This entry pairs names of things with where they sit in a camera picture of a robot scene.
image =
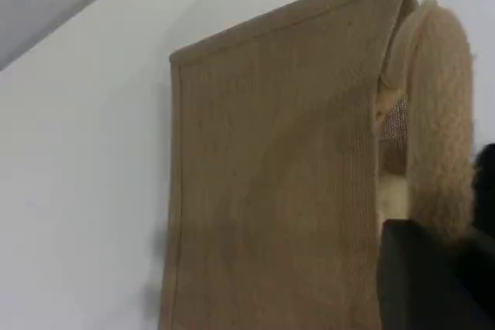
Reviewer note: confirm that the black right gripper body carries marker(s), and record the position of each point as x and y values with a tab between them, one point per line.
486	187

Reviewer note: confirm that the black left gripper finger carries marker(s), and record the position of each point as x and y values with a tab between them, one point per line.
425	283

